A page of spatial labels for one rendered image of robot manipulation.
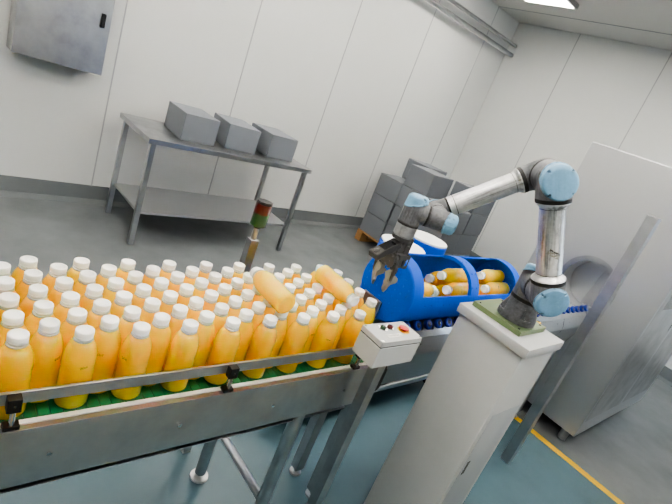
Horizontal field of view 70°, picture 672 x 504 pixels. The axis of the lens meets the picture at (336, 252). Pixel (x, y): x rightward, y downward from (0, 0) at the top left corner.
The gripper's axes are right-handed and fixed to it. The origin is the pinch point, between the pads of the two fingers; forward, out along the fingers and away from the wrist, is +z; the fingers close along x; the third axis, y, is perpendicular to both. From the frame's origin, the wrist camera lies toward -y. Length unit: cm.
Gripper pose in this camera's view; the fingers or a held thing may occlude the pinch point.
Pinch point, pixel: (377, 284)
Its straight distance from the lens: 174.1
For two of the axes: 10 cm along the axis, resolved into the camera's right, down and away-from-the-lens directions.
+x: -5.9, -4.7, 6.6
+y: 7.3, 0.4, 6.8
